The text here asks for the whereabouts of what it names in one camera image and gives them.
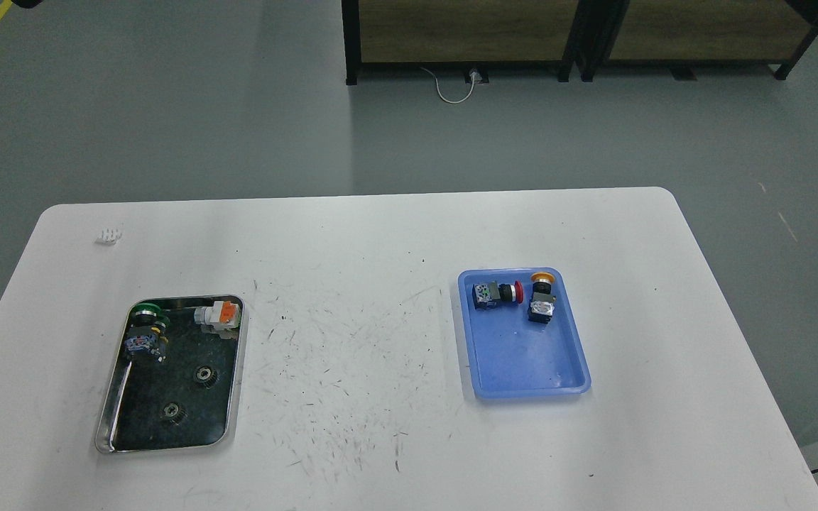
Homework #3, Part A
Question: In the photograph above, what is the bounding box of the orange white switch part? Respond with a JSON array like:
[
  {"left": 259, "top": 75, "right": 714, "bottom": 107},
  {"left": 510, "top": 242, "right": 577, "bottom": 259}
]
[{"left": 192, "top": 300, "right": 241, "bottom": 339}]

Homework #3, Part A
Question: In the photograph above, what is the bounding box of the red push button switch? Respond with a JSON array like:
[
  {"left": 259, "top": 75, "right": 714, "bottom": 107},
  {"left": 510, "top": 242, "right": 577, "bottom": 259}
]
[{"left": 471, "top": 280, "right": 525, "bottom": 309}]

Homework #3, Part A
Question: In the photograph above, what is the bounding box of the left wooden cabinet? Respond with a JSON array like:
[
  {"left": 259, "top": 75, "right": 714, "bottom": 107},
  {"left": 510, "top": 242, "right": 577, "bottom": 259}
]
[{"left": 341, "top": 1, "right": 595, "bottom": 85}]

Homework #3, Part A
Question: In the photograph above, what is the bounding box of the wooden cabinet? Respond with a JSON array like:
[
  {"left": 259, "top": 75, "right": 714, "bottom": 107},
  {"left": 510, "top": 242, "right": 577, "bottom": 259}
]
[
  {"left": 341, "top": 1, "right": 595, "bottom": 85},
  {"left": 575, "top": 1, "right": 818, "bottom": 82}
]

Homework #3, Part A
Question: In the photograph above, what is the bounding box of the white floor cable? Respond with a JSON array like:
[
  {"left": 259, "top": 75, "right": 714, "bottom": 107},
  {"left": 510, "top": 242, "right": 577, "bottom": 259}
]
[{"left": 420, "top": 67, "right": 484, "bottom": 105}]

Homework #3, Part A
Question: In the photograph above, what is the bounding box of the blue plastic tray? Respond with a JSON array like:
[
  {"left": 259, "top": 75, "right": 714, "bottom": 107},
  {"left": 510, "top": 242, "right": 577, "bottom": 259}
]
[{"left": 457, "top": 266, "right": 591, "bottom": 399}]

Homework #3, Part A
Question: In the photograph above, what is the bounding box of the yellow push button switch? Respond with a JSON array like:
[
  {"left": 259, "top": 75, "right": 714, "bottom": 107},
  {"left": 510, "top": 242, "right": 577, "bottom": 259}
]
[{"left": 527, "top": 271, "right": 557, "bottom": 324}]

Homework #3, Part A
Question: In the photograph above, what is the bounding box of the green push button switch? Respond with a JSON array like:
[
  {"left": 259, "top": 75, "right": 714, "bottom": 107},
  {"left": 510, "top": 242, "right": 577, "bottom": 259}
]
[{"left": 122, "top": 303, "right": 171, "bottom": 362}]

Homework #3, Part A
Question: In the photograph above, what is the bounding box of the right wooden cabinet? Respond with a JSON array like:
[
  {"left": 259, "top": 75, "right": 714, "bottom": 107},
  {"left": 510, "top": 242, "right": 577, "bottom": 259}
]
[{"left": 575, "top": 1, "right": 818, "bottom": 82}]

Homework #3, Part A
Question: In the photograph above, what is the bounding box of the small white plastic piece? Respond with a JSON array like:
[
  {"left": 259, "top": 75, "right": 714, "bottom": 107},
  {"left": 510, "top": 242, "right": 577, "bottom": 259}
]
[{"left": 94, "top": 229, "right": 124, "bottom": 246}]

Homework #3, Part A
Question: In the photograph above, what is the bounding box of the black gear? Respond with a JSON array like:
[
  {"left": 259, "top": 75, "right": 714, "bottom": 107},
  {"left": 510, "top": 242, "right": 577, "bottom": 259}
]
[
  {"left": 192, "top": 365, "right": 219, "bottom": 388},
  {"left": 160, "top": 402, "right": 186, "bottom": 424}
]

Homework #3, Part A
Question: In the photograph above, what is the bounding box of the silver metal tray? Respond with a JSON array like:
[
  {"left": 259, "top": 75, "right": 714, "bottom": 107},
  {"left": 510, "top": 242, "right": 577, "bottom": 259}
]
[{"left": 93, "top": 295, "right": 248, "bottom": 455}]

